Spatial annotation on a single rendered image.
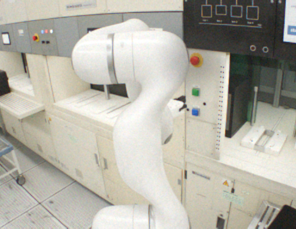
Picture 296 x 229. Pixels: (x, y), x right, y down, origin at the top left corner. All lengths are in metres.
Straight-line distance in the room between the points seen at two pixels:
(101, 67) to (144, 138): 0.15
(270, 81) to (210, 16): 1.03
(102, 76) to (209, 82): 0.74
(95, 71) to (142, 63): 0.09
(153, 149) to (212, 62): 0.70
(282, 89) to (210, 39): 1.01
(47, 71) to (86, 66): 1.77
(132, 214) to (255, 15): 0.80
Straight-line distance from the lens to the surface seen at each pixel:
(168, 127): 0.83
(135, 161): 0.50
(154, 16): 1.25
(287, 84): 1.99
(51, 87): 2.28
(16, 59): 3.74
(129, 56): 0.47
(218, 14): 1.09
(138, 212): 0.59
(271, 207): 1.27
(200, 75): 1.18
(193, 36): 1.15
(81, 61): 0.49
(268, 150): 1.40
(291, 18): 1.00
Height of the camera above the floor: 1.61
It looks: 25 degrees down
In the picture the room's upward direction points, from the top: 4 degrees counter-clockwise
